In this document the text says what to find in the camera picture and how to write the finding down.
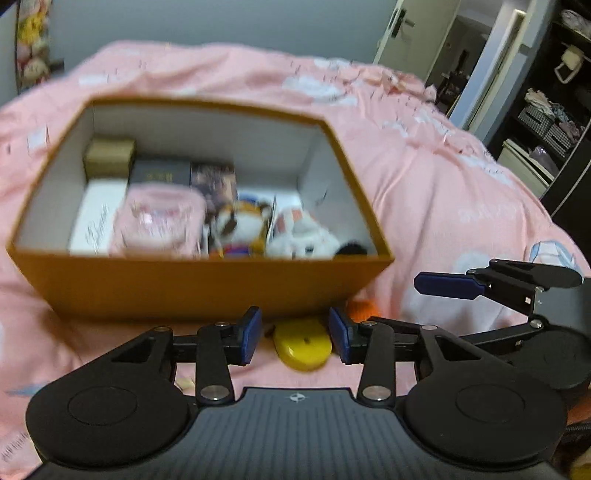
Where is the black box gold lettering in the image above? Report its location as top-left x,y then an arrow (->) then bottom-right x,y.
129,158 -> 191,187

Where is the hanging plush toy organizer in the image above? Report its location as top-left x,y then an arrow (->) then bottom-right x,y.
15,0 -> 64,94

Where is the dark photo card box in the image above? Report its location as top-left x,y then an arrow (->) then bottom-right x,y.
190,162 -> 238,213

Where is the dark wardrobe shelf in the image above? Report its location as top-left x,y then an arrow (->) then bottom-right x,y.
488,1 -> 590,243

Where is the cream bedroom door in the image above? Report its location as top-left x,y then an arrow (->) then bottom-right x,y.
373,0 -> 461,81

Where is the orange cardboard storage box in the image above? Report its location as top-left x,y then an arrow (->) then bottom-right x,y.
7,96 -> 394,320

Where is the red panda sailor plush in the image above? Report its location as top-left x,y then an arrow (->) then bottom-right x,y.
205,201 -> 273,258

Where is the small tan cardboard box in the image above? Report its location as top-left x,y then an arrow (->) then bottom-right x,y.
83,137 -> 136,181

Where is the white pink striped plush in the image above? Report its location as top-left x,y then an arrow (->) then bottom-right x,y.
266,207 -> 342,260

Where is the white rectangular box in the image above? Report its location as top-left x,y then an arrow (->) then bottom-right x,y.
68,179 -> 127,254

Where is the orange plush item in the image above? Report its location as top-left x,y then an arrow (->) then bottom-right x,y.
346,299 -> 382,323

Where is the pink pouch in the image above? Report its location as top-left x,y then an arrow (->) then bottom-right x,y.
109,183 -> 207,258

